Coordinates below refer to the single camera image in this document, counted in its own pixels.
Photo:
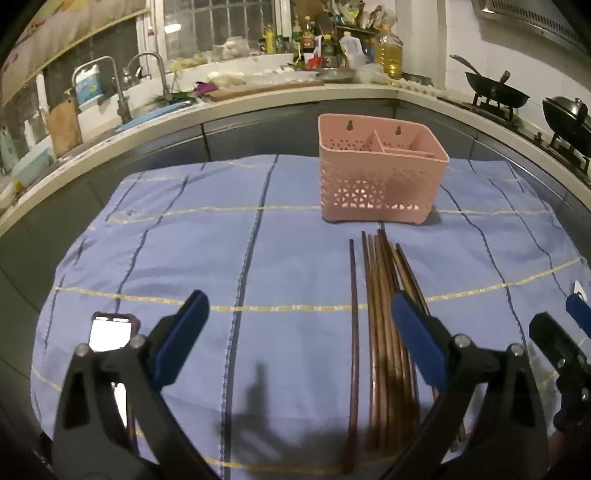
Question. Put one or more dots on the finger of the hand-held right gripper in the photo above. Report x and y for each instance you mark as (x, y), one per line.
(579, 311)
(551, 337)

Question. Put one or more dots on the wooden cutting board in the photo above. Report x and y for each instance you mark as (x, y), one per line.
(64, 127)

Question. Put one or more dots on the black wok with ladle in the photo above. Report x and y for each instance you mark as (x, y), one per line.
(496, 90)

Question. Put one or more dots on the metal bowl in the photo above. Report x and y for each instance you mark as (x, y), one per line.
(337, 74)

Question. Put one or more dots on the gas stove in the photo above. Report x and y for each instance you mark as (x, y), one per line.
(517, 117)

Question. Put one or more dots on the smartphone with lit screen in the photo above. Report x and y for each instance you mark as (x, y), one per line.
(110, 332)

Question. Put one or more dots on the short metal faucet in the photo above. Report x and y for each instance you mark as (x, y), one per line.
(119, 92)

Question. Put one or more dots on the blue detergent container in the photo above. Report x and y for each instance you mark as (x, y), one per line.
(87, 85)

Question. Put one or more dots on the blue checked tablecloth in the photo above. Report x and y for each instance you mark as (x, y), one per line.
(231, 258)

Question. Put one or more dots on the fruit print wall poster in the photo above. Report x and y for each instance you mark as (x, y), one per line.
(60, 37)

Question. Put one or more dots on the barred window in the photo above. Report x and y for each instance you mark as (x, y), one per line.
(217, 27)

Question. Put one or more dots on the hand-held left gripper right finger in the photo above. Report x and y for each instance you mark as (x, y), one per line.
(415, 332)

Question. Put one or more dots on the tall curved metal faucet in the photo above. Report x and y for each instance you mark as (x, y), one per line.
(157, 69)

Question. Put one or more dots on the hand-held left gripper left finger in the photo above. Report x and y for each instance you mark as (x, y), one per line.
(180, 332)

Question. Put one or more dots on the blue flat mat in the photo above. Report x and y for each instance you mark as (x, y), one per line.
(152, 115)

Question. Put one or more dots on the pink plastic utensil basket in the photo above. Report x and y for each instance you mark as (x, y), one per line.
(378, 184)

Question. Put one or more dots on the large yellow oil bottle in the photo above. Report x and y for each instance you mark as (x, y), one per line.
(388, 55)

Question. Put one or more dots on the egg tray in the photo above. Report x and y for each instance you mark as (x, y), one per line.
(413, 85)

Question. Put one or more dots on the white plastic jug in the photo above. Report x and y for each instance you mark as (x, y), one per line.
(352, 50)

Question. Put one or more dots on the bunch of wooden chopsticks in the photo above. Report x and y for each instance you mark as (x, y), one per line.
(383, 332)

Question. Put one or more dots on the kitchen counter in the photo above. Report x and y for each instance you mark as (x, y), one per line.
(231, 108)

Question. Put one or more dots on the black wok with lid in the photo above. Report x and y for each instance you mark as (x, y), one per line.
(565, 117)

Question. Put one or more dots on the range hood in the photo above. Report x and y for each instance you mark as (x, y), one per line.
(535, 23)

